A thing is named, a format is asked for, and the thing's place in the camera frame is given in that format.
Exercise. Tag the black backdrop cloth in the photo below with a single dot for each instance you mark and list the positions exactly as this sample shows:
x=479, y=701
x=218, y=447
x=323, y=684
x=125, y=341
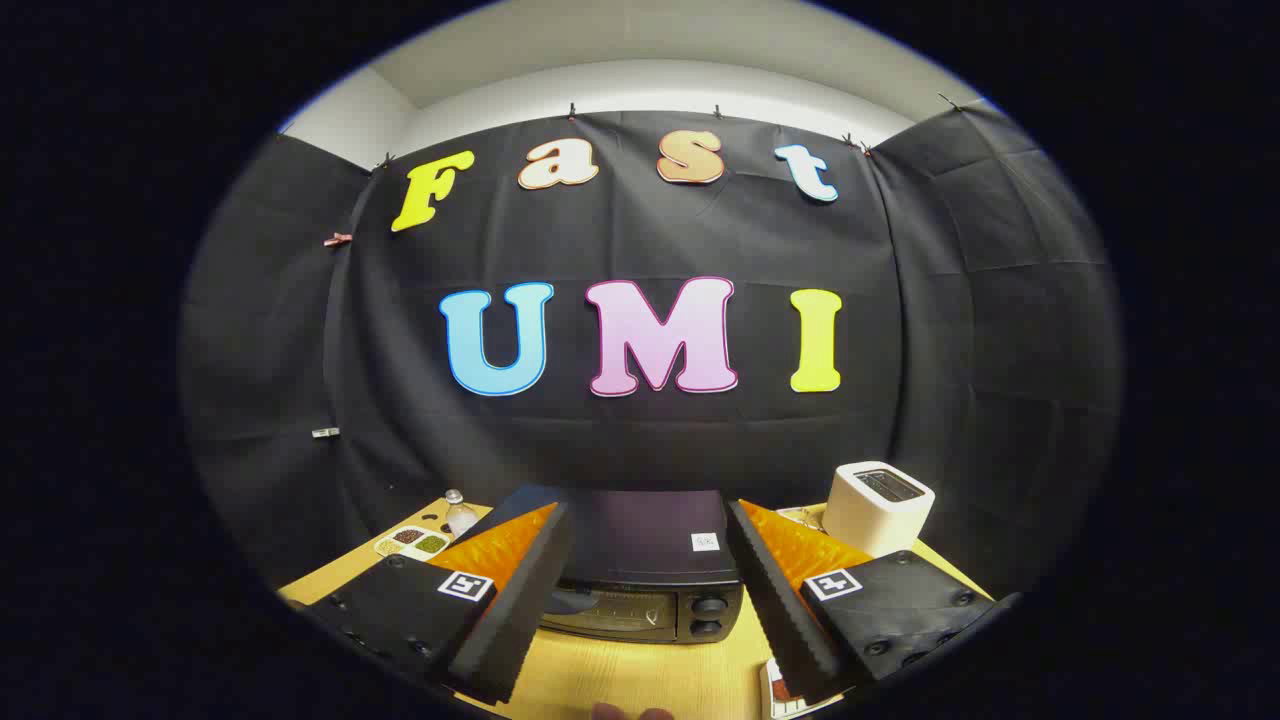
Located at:
x=400, y=350

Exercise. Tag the white bread toaster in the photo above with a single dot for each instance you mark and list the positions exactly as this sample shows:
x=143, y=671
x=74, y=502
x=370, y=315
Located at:
x=870, y=515

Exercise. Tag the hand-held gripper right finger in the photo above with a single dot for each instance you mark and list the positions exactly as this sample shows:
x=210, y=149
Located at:
x=785, y=620

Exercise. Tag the clear glass container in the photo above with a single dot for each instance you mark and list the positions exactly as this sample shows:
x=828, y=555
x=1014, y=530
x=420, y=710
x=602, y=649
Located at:
x=805, y=516

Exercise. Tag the small clear plastic bottle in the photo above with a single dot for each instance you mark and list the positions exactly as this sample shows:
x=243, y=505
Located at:
x=460, y=518

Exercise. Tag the black toaster oven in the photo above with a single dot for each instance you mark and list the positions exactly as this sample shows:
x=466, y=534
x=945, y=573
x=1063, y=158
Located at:
x=640, y=540

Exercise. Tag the white rectangular dish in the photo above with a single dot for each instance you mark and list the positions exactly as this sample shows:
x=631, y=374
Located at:
x=772, y=705

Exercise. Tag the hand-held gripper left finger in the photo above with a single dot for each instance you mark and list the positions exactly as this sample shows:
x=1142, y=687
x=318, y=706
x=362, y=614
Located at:
x=520, y=610

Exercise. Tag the white divided spice dish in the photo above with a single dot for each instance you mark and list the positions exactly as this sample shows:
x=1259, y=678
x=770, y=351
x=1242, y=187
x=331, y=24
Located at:
x=412, y=541

